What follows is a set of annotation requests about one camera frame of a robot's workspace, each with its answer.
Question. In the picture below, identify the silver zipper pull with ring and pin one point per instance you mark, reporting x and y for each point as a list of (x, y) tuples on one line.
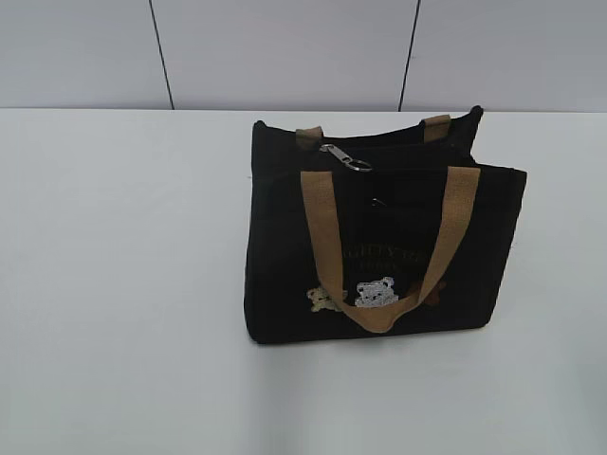
[(345, 159)]

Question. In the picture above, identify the black canvas tote bag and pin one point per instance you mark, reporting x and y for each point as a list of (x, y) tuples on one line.
[(417, 245)]

